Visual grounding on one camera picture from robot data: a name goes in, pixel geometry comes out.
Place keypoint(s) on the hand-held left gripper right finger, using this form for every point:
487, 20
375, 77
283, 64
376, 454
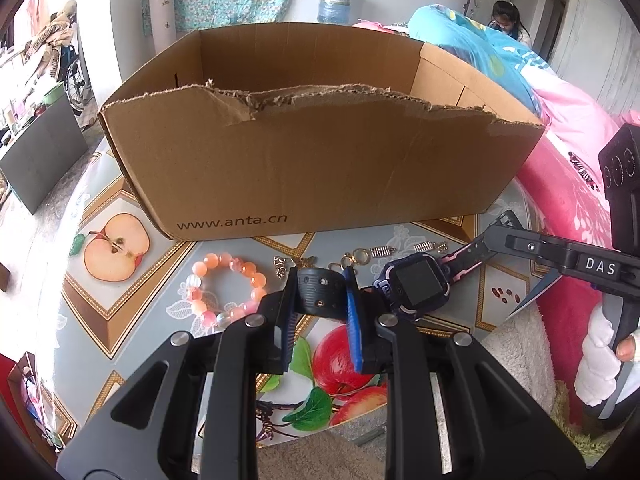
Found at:
355, 330

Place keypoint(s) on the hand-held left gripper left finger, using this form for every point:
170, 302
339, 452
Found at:
289, 330

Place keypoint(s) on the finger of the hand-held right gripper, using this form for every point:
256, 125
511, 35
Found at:
506, 216
505, 242

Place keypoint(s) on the gold butterfly outline pendant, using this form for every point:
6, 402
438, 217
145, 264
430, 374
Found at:
336, 265

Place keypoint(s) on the gold round clasp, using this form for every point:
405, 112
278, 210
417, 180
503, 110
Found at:
357, 257

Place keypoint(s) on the silver abacus charm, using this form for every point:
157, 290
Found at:
384, 251
429, 247

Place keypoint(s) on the black and pink smart watch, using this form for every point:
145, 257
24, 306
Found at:
415, 280

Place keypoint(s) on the large brown cardboard box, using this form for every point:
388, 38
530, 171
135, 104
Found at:
320, 160

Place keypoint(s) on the person's right hand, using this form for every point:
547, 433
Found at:
595, 360

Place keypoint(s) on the pink floral blanket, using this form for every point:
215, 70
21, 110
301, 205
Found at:
565, 170

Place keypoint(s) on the fruit printed floor mat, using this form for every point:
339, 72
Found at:
165, 270

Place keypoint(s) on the blue patterned quilt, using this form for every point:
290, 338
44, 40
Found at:
480, 45

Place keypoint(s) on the blue water dispenser bottle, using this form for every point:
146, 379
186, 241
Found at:
335, 2

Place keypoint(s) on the red gift bag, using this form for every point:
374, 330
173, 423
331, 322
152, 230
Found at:
17, 395

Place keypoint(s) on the grey cabinet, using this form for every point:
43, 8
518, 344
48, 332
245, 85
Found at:
42, 160

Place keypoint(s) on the wheelchair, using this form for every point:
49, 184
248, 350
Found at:
75, 80

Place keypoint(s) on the green basin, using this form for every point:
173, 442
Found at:
53, 95

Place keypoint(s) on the pile of beige clothes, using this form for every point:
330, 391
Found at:
55, 30

